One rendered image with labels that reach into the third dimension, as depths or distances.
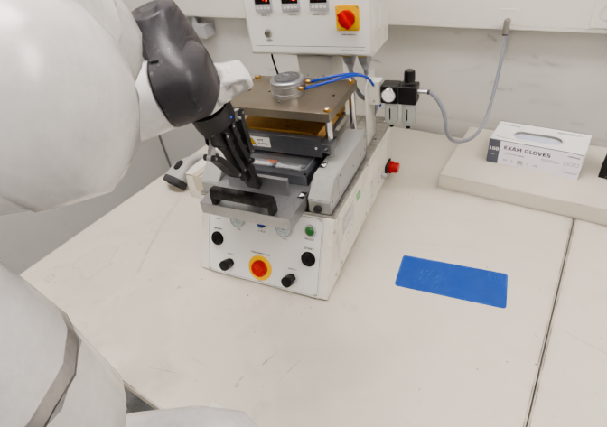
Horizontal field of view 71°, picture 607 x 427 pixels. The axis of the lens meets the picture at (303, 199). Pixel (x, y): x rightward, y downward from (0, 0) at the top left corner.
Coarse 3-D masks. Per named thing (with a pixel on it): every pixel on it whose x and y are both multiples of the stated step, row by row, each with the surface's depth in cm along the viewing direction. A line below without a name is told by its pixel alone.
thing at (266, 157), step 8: (256, 152) 100; (264, 152) 99; (272, 152) 99; (256, 160) 97; (264, 160) 97; (272, 160) 96; (280, 160) 96; (288, 160) 95; (296, 160) 95; (304, 160) 94; (312, 160) 94; (296, 168) 92; (304, 168) 92
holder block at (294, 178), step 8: (320, 160) 96; (256, 168) 96; (264, 168) 96; (312, 168) 93; (280, 176) 94; (288, 176) 93; (296, 176) 92; (304, 176) 91; (312, 176) 93; (296, 184) 93; (304, 184) 92
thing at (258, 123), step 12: (252, 120) 101; (264, 120) 100; (276, 120) 100; (288, 120) 99; (300, 120) 98; (336, 120) 101; (288, 132) 95; (300, 132) 94; (312, 132) 93; (324, 132) 95
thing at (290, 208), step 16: (224, 176) 100; (272, 176) 90; (256, 192) 93; (272, 192) 92; (288, 192) 90; (208, 208) 92; (224, 208) 90; (240, 208) 89; (256, 208) 88; (288, 208) 87; (304, 208) 90; (272, 224) 87; (288, 224) 85
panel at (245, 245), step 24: (216, 216) 102; (312, 216) 91; (240, 240) 100; (264, 240) 98; (288, 240) 95; (312, 240) 92; (216, 264) 105; (240, 264) 102; (288, 264) 96; (288, 288) 97; (312, 288) 95
